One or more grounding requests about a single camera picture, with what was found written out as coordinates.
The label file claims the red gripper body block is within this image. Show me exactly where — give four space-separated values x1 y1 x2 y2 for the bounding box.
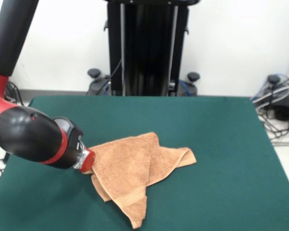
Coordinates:
79 149 96 175

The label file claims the tan terry towel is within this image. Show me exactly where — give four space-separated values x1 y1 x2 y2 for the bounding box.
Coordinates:
88 131 197 230

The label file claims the dark green table cloth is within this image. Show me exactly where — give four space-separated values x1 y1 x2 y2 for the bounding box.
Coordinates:
0 95 289 231

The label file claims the grey floor stand base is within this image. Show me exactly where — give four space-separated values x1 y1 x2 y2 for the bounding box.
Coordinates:
252 74 289 121

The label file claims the black pedestal cable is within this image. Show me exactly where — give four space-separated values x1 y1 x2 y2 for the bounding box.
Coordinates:
95 59 124 96

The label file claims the black floor cable tangle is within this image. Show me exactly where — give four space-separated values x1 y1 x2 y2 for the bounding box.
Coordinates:
256 112 289 148
0 80 27 195

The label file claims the blue pedestal cable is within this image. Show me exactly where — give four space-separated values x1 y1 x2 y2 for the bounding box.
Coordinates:
178 80 196 96

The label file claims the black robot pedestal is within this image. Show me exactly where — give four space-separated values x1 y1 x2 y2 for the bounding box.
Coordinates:
86 0 201 97

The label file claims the blue floor cable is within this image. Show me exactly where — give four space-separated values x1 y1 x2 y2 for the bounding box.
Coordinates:
251 73 289 102

